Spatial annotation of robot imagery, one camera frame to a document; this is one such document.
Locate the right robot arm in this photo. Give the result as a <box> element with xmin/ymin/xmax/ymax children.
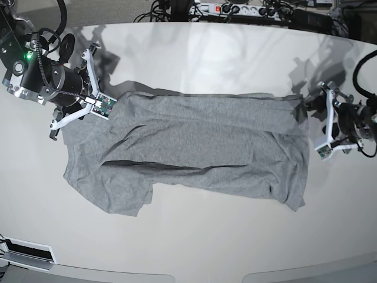
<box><xmin>1</xmin><ymin>1</ymin><xmax>96</xmax><ymax>114</ymax></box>

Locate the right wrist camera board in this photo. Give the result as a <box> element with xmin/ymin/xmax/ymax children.
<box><xmin>91</xmin><ymin>93</ymin><xmax>117</xmax><ymax>120</ymax></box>

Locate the grey t-shirt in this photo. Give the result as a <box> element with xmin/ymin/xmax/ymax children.
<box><xmin>62</xmin><ymin>91</ymin><xmax>310</xmax><ymax>216</ymax></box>

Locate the white power strip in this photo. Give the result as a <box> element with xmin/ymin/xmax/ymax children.
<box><xmin>188</xmin><ymin>2</ymin><xmax>291</xmax><ymax>21</ymax></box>

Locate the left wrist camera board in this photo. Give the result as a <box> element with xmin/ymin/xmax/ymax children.
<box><xmin>315</xmin><ymin>144</ymin><xmax>333</xmax><ymax>161</ymax></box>

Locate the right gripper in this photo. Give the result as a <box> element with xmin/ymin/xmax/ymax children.
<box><xmin>55</xmin><ymin>67</ymin><xmax>88</xmax><ymax>114</ymax></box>

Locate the black power adapter brick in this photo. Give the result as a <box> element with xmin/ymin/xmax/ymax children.
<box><xmin>291</xmin><ymin>9</ymin><xmax>333</xmax><ymax>33</ymax></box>

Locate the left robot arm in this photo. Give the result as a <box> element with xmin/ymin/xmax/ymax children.
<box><xmin>330</xmin><ymin>51</ymin><xmax>376</xmax><ymax>159</ymax></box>

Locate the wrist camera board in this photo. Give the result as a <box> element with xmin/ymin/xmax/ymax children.
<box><xmin>91</xmin><ymin>93</ymin><xmax>117</xmax><ymax>120</ymax></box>
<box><xmin>315</xmin><ymin>144</ymin><xmax>333</xmax><ymax>161</ymax></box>

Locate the table cable grommet slot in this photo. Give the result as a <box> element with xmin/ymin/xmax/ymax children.
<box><xmin>1</xmin><ymin>235</ymin><xmax>57</xmax><ymax>272</ymax></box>

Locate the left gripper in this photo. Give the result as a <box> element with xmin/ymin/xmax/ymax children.
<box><xmin>332</xmin><ymin>101</ymin><xmax>358</xmax><ymax>142</ymax></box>

